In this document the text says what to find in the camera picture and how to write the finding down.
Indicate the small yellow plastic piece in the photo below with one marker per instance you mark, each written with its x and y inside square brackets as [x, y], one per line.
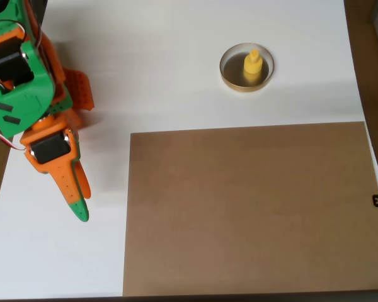
[252, 67]

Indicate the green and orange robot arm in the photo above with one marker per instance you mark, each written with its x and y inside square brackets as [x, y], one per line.
[19, 94]

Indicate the round gold-rimmed bowl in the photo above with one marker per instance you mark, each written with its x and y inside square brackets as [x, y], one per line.
[239, 88]

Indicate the white base board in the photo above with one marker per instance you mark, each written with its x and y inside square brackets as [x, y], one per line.
[176, 94]

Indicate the brown fibreboard panel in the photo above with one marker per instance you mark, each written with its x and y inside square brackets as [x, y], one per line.
[245, 207]

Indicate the small black clip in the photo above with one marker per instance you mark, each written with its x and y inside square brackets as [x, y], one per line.
[377, 200]

